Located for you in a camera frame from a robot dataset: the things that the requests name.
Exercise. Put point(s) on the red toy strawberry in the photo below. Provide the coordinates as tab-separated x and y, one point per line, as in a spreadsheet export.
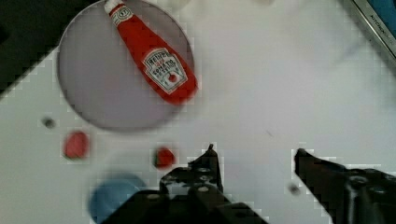
76	145
163	158

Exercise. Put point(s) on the red plush ketchup bottle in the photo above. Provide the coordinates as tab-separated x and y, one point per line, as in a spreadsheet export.
163	68

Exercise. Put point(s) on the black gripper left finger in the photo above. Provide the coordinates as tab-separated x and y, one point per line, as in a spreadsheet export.
186	195

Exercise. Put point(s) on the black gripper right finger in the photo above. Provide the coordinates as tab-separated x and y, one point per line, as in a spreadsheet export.
349	196

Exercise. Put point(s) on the blue bowl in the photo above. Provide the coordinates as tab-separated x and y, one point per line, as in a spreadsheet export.
112	193

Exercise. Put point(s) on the grey round plate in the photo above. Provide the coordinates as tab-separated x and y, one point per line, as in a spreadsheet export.
100	80

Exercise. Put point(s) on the silver toaster oven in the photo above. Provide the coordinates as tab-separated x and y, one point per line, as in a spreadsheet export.
377	21

